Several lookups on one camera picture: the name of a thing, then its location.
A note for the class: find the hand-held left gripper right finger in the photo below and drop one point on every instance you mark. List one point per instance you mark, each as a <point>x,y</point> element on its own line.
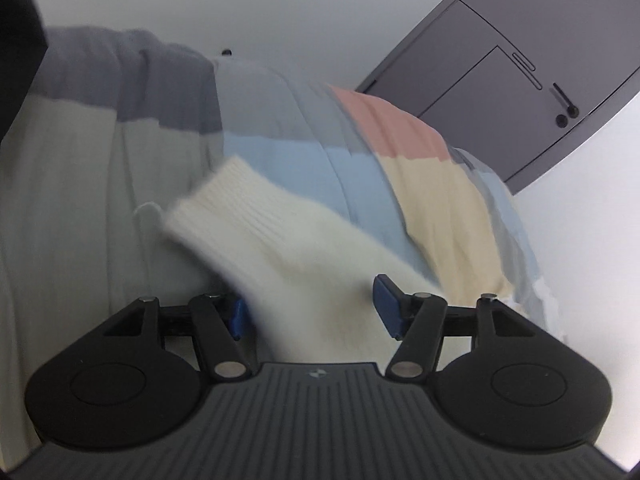
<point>387,305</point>

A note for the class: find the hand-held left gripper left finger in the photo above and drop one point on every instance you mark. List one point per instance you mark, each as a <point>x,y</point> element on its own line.
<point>236,318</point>

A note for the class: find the white fluffy sweater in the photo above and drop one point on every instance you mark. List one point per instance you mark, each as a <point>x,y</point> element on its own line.
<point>300,260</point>

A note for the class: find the pastel patchwork blanket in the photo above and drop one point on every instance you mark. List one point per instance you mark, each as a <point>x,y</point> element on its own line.
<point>300,125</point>

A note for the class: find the grey door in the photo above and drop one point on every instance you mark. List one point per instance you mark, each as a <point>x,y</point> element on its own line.
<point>500,60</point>

